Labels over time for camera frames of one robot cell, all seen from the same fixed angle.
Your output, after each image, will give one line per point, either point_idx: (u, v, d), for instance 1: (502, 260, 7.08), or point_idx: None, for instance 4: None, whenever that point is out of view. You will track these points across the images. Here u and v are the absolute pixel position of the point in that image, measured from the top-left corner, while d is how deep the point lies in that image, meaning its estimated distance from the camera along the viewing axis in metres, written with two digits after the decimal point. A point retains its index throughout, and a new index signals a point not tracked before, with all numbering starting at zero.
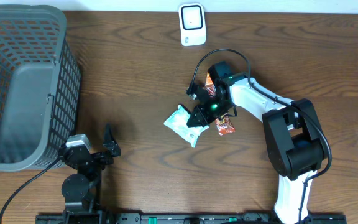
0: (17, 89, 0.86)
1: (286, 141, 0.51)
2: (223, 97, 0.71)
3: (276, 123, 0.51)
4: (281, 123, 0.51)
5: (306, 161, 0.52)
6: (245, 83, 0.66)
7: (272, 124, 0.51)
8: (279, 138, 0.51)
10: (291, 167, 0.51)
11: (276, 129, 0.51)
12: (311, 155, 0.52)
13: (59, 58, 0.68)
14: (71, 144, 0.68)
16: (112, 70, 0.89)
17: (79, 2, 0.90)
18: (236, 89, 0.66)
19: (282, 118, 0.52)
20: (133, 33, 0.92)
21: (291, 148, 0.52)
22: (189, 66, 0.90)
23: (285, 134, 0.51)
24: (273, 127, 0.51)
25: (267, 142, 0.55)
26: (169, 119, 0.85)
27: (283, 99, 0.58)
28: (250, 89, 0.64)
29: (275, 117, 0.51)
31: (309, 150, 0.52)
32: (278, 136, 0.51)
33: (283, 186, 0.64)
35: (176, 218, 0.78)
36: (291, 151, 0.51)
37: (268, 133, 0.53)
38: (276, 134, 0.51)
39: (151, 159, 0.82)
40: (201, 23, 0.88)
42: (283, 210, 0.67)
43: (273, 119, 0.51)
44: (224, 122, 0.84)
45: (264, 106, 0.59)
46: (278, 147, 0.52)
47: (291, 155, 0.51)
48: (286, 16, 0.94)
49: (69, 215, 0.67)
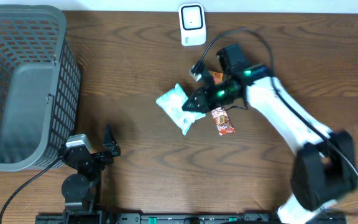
0: (17, 89, 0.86)
1: (319, 179, 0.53)
2: (238, 91, 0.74)
3: (311, 160, 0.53)
4: (316, 162, 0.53)
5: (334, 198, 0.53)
6: (265, 81, 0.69)
7: (307, 161, 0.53)
8: (314, 175, 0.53)
10: (319, 202, 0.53)
11: (311, 166, 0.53)
12: (340, 193, 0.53)
13: (59, 58, 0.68)
14: (71, 144, 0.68)
16: (112, 70, 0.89)
17: (79, 2, 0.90)
18: (256, 89, 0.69)
19: (318, 154, 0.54)
20: (133, 33, 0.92)
21: (324, 184, 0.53)
22: (189, 65, 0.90)
23: (319, 170, 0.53)
24: (309, 162, 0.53)
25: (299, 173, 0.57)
26: (162, 98, 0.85)
27: (317, 127, 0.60)
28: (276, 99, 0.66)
29: (312, 153, 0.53)
31: (340, 187, 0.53)
32: (312, 173, 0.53)
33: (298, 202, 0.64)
35: (176, 218, 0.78)
36: (321, 189, 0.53)
37: (302, 168, 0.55)
38: (311, 172, 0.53)
39: (151, 159, 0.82)
40: (201, 23, 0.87)
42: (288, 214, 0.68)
43: (308, 155, 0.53)
44: (224, 122, 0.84)
45: (296, 130, 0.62)
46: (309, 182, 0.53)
47: (322, 192, 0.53)
48: (286, 16, 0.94)
49: (69, 215, 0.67)
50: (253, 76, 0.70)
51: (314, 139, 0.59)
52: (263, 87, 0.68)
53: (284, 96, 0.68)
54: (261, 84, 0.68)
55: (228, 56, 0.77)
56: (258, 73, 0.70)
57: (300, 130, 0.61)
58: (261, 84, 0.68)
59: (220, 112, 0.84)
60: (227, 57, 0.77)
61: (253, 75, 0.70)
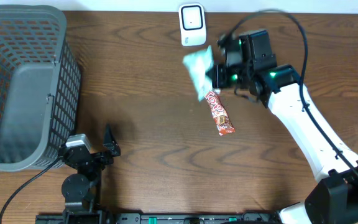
0: (17, 89, 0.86)
1: (339, 211, 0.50)
2: (260, 94, 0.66)
3: (337, 195, 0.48)
4: (341, 196, 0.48)
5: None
6: (288, 84, 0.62)
7: (333, 196, 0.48)
8: (335, 206, 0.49)
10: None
11: (335, 199, 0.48)
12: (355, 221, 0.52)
13: (59, 58, 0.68)
14: (71, 144, 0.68)
16: (112, 70, 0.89)
17: (79, 2, 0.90)
18: (280, 98, 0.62)
19: (344, 188, 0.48)
20: (133, 33, 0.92)
21: (341, 213, 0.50)
22: (189, 65, 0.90)
23: (340, 202, 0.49)
24: (332, 196, 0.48)
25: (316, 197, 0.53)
26: (191, 56, 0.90)
27: (347, 154, 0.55)
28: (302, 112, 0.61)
29: (337, 186, 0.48)
31: (356, 216, 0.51)
32: (334, 206, 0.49)
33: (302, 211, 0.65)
35: (176, 218, 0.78)
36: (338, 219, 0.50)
37: (324, 198, 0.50)
38: (333, 205, 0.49)
39: (151, 159, 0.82)
40: (201, 23, 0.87)
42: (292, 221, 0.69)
43: (334, 188, 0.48)
44: (224, 122, 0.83)
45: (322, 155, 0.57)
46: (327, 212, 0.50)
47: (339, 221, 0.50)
48: (286, 16, 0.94)
49: (69, 215, 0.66)
50: (278, 79, 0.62)
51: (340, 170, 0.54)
52: (286, 93, 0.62)
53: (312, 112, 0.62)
54: (288, 93, 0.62)
55: (253, 45, 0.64)
56: (286, 74, 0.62)
57: (326, 154, 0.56)
58: (289, 93, 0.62)
59: (220, 112, 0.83)
60: (252, 47, 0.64)
61: (278, 78, 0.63)
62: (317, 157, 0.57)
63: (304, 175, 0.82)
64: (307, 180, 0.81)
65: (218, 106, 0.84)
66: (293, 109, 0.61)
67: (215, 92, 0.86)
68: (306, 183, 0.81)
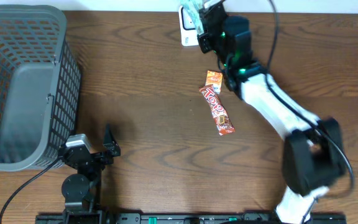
0: (17, 89, 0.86)
1: (306, 163, 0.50)
2: (233, 89, 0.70)
3: (298, 145, 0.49)
4: (302, 145, 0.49)
5: (323, 182, 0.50)
6: (258, 78, 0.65)
7: (294, 144, 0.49)
8: (301, 161, 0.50)
10: (306, 186, 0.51)
11: (297, 151, 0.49)
12: (328, 178, 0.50)
13: (59, 58, 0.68)
14: (71, 144, 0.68)
16: (112, 70, 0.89)
17: (79, 2, 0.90)
18: (250, 86, 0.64)
19: (305, 140, 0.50)
20: (133, 33, 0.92)
21: (310, 170, 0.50)
22: (189, 65, 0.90)
23: (306, 156, 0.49)
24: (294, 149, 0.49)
25: (288, 161, 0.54)
26: None
27: (305, 115, 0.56)
28: (267, 93, 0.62)
29: (298, 139, 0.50)
31: (327, 172, 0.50)
32: (298, 157, 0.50)
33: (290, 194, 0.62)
35: (176, 218, 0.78)
36: (308, 173, 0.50)
37: (289, 152, 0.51)
38: (297, 157, 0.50)
39: (151, 159, 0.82)
40: None
42: (286, 213, 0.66)
43: (295, 140, 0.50)
44: (224, 122, 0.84)
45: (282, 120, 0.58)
46: (296, 166, 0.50)
47: (310, 177, 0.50)
48: (285, 16, 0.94)
49: (69, 214, 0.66)
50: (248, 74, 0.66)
51: (299, 126, 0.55)
52: (257, 84, 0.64)
53: (278, 91, 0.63)
54: (255, 80, 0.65)
55: (236, 44, 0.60)
56: (255, 73, 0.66)
57: (289, 121, 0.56)
58: (253, 78, 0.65)
59: (220, 112, 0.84)
60: (234, 45, 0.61)
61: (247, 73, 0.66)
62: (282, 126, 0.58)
63: None
64: None
65: (218, 106, 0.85)
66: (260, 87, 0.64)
67: (215, 92, 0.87)
68: None
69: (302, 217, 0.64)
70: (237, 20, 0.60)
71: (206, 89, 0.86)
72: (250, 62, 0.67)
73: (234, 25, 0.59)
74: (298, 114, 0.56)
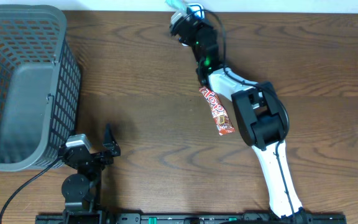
0: (17, 89, 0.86)
1: (251, 116, 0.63)
2: (203, 85, 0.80)
3: (242, 101, 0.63)
4: (245, 101, 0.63)
5: (268, 130, 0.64)
6: (220, 70, 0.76)
7: (238, 102, 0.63)
8: (245, 114, 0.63)
10: (256, 137, 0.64)
11: (241, 106, 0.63)
12: (272, 128, 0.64)
13: (59, 58, 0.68)
14: (71, 144, 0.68)
16: (112, 70, 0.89)
17: (79, 2, 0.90)
18: (214, 76, 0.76)
19: (247, 98, 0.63)
20: (133, 33, 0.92)
21: (254, 121, 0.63)
22: (189, 65, 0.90)
23: (249, 110, 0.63)
24: (239, 104, 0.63)
25: (238, 119, 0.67)
26: None
27: (248, 82, 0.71)
28: (224, 77, 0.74)
29: (241, 96, 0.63)
31: (270, 122, 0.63)
32: (243, 111, 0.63)
33: (265, 172, 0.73)
35: (176, 218, 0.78)
36: (254, 124, 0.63)
37: (237, 110, 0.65)
38: (242, 111, 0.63)
39: (151, 159, 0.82)
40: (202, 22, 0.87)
42: (275, 202, 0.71)
43: (239, 98, 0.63)
44: (224, 122, 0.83)
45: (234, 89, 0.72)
46: (243, 120, 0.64)
47: (255, 126, 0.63)
48: (286, 16, 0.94)
49: (69, 214, 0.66)
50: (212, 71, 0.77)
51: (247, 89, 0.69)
52: (217, 74, 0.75)
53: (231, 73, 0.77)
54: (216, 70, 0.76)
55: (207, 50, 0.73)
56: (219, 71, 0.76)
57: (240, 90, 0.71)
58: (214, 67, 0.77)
59: (220, 112, 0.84)
60: (206, 51, 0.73)
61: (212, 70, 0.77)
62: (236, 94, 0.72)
63: (304, 175, 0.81)
64: (307, 181, 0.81)
65: (218, 106, 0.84)
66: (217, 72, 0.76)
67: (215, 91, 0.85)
68: (306, 183, 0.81)
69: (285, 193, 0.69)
70: (209, 32, 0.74)
71: (206, 89, 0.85)
72: (217, 63, 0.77)
73: (206, 36, 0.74)
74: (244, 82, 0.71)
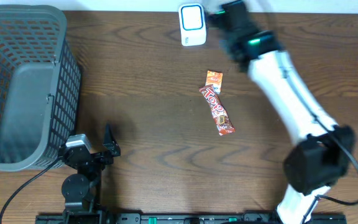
0: (17, 89, 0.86)
1: (314, 168, 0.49)
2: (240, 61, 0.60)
3: (310, 152, 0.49)
4: (315, 153, 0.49)
5: (324, 181, 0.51)
6: (273, 55, 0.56)
7: (307, 155, 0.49)
8: (309, 167, 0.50)
10: (306, 184, 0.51)
11: (308, 158, 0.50)
12: (332, 181, 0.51)
13: (59, 58, 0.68)
14: (71, 144, 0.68)
16: (112, 70, 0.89)
17: (79, 2, 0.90)
18: (260, 63, 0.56)
19: (317, 150, 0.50)
20: (133, 33, 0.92)
21: (316, 176, 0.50)
22: (189, 65, 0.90)
23: (314, 163, 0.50)
24: (308, 157, 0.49)
25: (295, 165, 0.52)
26: None
27: (322, 119, 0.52)
28: (282, 79, 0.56)
29: (311, 148, 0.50)
31: (331, 174, 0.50)
32: (309, 163, 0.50)
33: (293, 193, 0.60)
35: (176, 218, 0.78)
36: (314, 177, 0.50)
37: (299, 158, 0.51)
38: (307, 163, 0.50)
39: (151, 159, 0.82)
40: (201, 23, 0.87)
42: (286, 215, 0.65)
43: (309, 149, 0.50)
44: (224, 122, 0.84)
45: (296, 117, 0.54)
46: (304, 173, 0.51)
47: (315, 180, 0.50)
48: (286, 16, 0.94)
49: (69, 215, 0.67)
50: (261, 45, 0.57)
51: (317, 134, 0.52)
52: (275, 63, 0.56)
53: (293, 78, 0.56)
54: (265, 61, 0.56)
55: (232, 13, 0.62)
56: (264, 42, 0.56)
57: (306, 125, 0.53)
58: (268, 61, 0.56)
59: (220, 112, 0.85)
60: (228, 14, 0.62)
61: (260, 43, 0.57)
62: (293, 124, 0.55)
63: None
64: None
65: (218, 106, 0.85)
66: (274, 73, 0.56)
67: (215, 92, 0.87)
68: None
69: (302, 216, 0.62)
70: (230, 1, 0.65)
71: (206, 89, 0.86)
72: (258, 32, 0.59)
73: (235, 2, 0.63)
74: (317, 118, 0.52)
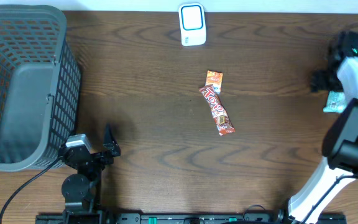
0: (17, 89, 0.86)
1: (353, 129, 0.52)
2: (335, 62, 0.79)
3: None
4: None
5: (355, 156, 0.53)
6: None
7: (354, 110, 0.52)
8: (350, 126, 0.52)
10: (337, 151, 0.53)
11: (353, 116, 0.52)
12: None
13: (59, 58, 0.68)
14: (71, 144, 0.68)
16: (112, 70, 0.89)
17: (78, 2, 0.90)
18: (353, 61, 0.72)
19: None
20: (133, 33, 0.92)
21: (350, 139, 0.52)
22: (189, 65, 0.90)
23: (357, 125, 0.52)
24: (353, 113, 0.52)
25: (335, 124, 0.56)
26: None
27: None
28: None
29: None
31: None
32: (351, 121, 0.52)
33: (314, 175, 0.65)
35: (176, 218, 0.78)
36: (345, 140, 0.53)
37: (344, 114, 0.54)
38: (351, 120, 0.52)
39: (151, 159, 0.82)
40: (201, 23, 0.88)
42: (295, 205, 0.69)
43: None
44: (224, 122, 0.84)
45: None
46: (340, 130, 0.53)
47: (346, 144, 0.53)
48: (286, 16, 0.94)
49: (69, 215, 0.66)
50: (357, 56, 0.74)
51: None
52: None
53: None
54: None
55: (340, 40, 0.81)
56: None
57: None
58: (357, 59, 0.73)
59: (220, 112, 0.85)
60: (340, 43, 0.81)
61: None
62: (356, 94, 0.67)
63: (304, 175, 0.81)
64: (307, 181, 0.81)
65: (218, 106, 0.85)
66: None
67: (215, 92, 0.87)
68: None
69: (311, 206, 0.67)
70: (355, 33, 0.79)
71: (206, 89, 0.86)
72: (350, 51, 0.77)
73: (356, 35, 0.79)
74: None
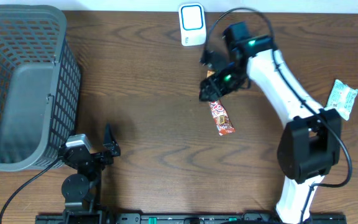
0: (17, 89, 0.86)
1: (304, 149, 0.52)
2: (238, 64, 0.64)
3: (298, 133, 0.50)
4: (304, 134, 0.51)
5: (316, 167, 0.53)
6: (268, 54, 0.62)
7: (295, 135, 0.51)
8: (298, 149, 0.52)
10: (300, 171, 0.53)
11: (298, 140, 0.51)
12: (322, 165, 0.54)
13: (59, 58, 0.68)
14: (71, 144, 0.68)
16: (112, 70, 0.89)
17: (79, 2, 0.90)
18: (258, 59, 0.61)
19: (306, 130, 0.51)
20: (133, 33, 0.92)
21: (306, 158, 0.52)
22: (189, 65, 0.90)
23: (304, 144, 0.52)
24: (296, 139, 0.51)
25: (283, 145, 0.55)
26: None
27: (309, 103, 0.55)
28: (275, 73, 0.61)
29: (299, 129, 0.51)
31: (320, 157, 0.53)
32: (297, 145, 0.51)
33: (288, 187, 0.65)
35: (176, 218, 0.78)
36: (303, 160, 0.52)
37: (288, 138, 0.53)
38: (296, 144, 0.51)
39: (151, 159, 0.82)
40: (201, 23, 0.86)
42: (286, 209, 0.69)
43: (297, 130, 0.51)
44: (224, 122, 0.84)
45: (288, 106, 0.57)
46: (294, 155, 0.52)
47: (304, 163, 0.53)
48: (286, 16, 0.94)
49: (69, 215, 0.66)
50: (257, 46, 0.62)
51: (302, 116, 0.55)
52: (268, 63, 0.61)
53: (284, 71, 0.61)
54: (263, 56, 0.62)
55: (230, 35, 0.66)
56: (263, 45, 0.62)
57: (292, 109, 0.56)
58: (263, 56, 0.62)
59: (220, 112, 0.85)
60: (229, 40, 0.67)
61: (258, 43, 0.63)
62: (282, 110, 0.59)
63: None
64: None
65: (218, 106, 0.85)
66: (268, 70, 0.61)
67: None
68: None
69: (300, 211, 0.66)
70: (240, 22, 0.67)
71: None
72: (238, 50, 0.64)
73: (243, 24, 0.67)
74: (305, 102, 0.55)
